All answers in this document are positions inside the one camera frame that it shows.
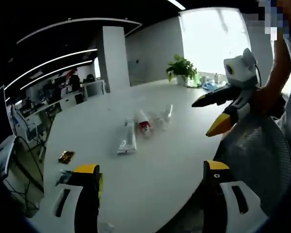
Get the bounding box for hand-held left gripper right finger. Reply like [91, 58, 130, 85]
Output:
[200, 159, 270, 233]

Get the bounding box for grey mesh office chair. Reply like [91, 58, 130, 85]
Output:
[212, 115, 291, 233]

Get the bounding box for blue plastic bag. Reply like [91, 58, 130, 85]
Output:
[202, 81, 219, 91]

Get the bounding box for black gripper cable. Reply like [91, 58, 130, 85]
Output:
[253, 60, 262, 87]

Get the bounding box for gold foil skincare packet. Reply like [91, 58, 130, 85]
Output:
[58, 150, 76, 165]

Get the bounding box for white side desk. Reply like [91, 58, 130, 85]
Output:
[83, 80, 106, 100]

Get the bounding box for person's right hand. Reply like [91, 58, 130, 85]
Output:
[253, 86, 287, 120]

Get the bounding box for white skincare bottle red band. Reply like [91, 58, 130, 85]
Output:
[134, 109, 156, 139]

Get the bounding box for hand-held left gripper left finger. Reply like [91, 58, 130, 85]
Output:
[51, 163, 104, 233]

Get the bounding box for ceiling light strip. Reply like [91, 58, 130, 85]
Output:
[166, 0, 187, 11]

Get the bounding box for white office chair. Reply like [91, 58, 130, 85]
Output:
[11, 103, 48, 163]

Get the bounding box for small translucent skincare bottle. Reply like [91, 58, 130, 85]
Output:
[155, 104, 174, 132]

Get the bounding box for black computer monitor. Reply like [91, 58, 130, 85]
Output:
[0, 84, 15, 152]

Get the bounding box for green potted plant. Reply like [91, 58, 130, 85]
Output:
[166, 55, 198, 86]

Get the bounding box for green plastic bag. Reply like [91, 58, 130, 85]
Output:
[187, 69, 201, 88]

